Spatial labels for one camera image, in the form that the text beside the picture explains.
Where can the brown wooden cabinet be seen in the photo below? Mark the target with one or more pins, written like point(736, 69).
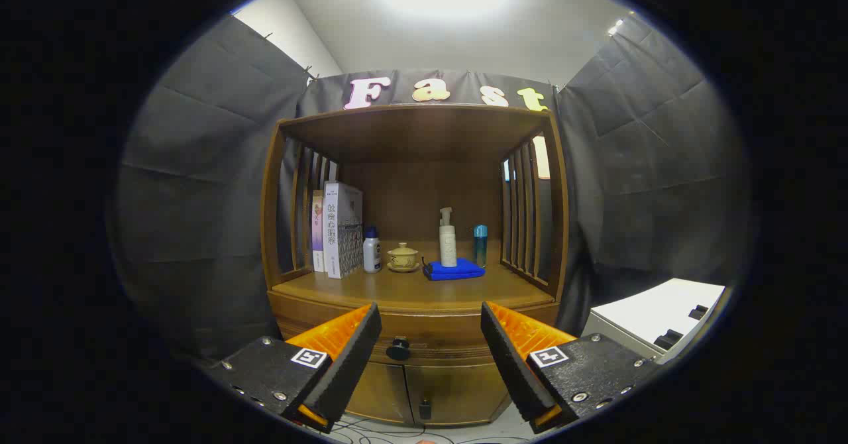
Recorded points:
point(424, 192)

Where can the thin pink purple book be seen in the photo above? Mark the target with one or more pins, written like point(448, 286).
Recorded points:
point(317, 232)

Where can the wooden countertop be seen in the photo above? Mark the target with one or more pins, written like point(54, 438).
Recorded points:
point(411, 291)

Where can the black drawer knob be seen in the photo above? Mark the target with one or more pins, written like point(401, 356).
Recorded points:
point(398, 349)

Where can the white lotion bottle blue cap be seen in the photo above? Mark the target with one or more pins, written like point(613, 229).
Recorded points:
point(371, 252)

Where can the white pump bottle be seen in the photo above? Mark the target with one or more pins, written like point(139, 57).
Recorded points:
point(448, 245)

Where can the yellow lidded teacup with saucer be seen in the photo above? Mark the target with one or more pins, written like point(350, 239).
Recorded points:
point(403, 257)

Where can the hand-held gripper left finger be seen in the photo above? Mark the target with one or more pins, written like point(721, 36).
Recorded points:
point(351, 364)

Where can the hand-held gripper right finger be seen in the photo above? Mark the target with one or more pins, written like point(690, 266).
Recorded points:
point(513, 371)

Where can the thick white patterned book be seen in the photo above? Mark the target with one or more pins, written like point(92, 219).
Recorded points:
point(341, 232)

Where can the white grey metal case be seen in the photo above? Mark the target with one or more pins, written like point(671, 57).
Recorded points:
point(656, 311)

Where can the folded blue cloth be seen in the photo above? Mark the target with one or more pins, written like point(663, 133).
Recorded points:
point(457, 270)

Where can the brown wooden drawer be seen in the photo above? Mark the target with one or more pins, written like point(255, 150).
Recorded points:
point(430, 331)

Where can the wooden cabinet door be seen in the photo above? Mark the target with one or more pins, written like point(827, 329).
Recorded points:
point(377, 391)
point(457, 391)

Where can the clear blue bottle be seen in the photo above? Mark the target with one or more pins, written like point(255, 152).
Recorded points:
point(480, 245)

